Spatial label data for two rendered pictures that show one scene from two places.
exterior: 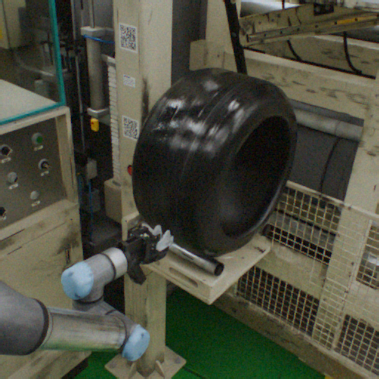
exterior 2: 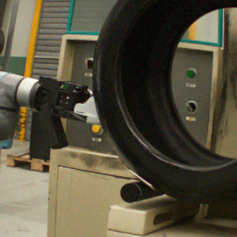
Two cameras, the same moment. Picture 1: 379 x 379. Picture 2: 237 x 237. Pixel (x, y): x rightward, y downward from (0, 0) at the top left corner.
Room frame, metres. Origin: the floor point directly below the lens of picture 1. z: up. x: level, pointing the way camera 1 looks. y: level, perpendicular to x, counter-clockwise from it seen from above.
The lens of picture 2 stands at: (0.81, -1.57, 1.13)
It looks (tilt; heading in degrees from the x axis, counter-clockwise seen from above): 3 degrees down; 79
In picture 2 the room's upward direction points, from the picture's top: 6 degrees clockwise
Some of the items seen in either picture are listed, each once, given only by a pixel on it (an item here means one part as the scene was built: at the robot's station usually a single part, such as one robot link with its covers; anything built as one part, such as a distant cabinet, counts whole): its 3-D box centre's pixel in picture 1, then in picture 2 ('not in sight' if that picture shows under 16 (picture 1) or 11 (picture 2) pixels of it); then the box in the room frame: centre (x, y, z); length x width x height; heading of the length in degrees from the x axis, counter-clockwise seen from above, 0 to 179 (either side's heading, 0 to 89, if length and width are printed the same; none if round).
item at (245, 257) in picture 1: (200, 250); (208, 231); (1.35, -0.05, 0.80); 0.37 x 0.36 x 0.02; 142
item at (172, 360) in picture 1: (146, 361); not in sight; (1.49, 0.16, 0.02); 0.27 x 0.27 x 0.04; 52
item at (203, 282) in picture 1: (175, 260); (158, 211); (1.24, 0.04, 0.84); 0.36 x 0.09 x 0.06; 52
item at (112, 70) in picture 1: (120, 126); not in sight; (1.52, 0.25, 1.19); 0.05 x 0.04 x 0.48; 142
